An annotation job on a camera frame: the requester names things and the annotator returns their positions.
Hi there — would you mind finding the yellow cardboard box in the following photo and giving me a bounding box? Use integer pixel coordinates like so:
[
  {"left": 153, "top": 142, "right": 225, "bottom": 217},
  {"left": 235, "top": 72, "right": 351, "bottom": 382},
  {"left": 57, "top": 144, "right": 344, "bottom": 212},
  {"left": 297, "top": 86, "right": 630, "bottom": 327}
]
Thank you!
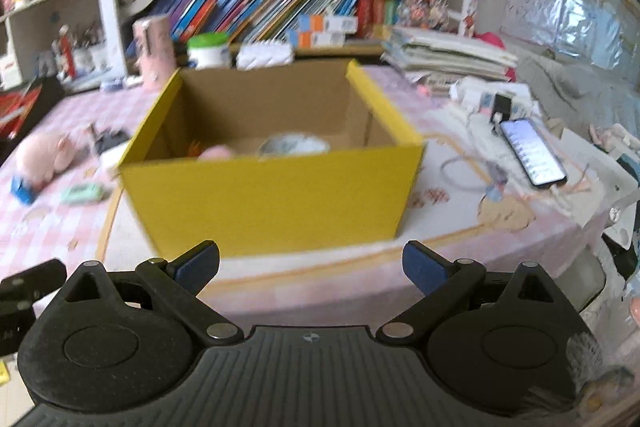
[{"left": 118, "top": 60, "right": 424, "bottom": 259}]

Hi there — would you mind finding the row of colourful books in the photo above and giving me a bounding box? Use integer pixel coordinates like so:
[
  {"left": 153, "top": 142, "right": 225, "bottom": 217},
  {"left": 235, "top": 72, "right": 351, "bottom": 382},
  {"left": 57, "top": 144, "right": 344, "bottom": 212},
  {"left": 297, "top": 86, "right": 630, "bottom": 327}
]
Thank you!
[{"left": 149, "top": 0, "right": 359, "bottom": 43}]

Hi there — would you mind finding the white bowl in box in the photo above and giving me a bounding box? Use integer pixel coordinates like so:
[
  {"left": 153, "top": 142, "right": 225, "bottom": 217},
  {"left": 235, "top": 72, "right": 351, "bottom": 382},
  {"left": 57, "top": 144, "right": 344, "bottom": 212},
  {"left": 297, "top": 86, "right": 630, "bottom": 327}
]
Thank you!
[{"left": 258, "top": 132, "right": 331, "bottom": 157}]

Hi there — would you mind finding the black smartphone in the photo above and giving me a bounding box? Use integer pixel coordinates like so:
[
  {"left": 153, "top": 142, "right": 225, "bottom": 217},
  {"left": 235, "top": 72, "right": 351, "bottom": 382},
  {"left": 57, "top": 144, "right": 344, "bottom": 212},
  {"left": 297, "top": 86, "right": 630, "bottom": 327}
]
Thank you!
[{"left": 499, "top": 119, "right": 567, "bottom": 188}]

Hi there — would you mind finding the blue plastic packet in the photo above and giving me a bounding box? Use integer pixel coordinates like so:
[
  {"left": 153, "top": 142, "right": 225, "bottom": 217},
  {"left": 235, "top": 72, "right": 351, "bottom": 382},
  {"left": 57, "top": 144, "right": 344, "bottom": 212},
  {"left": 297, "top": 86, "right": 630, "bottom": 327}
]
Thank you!
[{"left": 11, "top": 176, "right": 38, "bottom": 206}]

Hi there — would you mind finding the white jar green lid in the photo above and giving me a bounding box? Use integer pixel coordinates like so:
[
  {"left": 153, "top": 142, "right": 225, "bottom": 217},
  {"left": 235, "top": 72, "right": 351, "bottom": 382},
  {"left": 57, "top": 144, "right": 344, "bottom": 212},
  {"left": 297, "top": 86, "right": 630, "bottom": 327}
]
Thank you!
[{"left": 186, "top": 32, "right": 232, "bottom": 69}]

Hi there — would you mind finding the pink cylindrical dispenser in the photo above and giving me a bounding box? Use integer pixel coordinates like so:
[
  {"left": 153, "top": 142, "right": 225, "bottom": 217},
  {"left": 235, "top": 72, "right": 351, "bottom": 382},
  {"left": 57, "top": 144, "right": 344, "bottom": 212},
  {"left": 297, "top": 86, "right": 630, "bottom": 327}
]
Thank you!
[{"left": 134, "top": 14, "right": 177, "bottom": 91}]

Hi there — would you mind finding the pink checkered tablecloth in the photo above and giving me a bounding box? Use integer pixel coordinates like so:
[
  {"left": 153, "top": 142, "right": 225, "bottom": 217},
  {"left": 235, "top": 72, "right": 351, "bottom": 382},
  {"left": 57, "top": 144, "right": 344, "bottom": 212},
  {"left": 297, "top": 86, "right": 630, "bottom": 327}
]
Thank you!
[{"left": 1, "top": 65, "right": 608, "bottom": 329}]

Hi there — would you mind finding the white tissue pack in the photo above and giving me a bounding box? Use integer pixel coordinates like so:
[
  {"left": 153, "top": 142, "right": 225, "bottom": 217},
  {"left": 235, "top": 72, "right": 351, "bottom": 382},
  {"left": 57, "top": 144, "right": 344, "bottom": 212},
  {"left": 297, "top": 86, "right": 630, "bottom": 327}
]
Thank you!
[{"left": 235, "top": 40, "right": 295, "bottom": 70}]

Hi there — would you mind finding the mint green small case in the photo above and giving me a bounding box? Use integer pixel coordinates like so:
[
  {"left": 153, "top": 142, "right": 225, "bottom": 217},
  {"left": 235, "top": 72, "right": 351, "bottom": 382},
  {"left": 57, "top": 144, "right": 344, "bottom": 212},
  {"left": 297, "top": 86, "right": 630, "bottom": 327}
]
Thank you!
[{"left": 61, "top": 182, "right": 106, "bottom": 206}]

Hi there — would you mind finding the stack of papers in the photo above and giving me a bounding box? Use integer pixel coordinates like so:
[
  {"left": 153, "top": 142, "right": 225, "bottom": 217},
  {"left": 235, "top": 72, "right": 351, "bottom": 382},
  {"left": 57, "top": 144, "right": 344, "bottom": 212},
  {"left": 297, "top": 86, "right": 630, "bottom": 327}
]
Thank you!
[{"left": 381, "top": 26, "right": 518, "bottom": 80}]

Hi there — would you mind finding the pink plush pig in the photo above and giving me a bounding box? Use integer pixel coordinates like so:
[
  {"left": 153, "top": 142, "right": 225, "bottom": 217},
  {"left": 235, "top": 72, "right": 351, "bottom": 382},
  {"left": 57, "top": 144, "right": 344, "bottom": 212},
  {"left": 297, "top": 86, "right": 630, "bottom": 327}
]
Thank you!
[{"left": 13, "top": 132, "right": 78, "bottom": 190}]

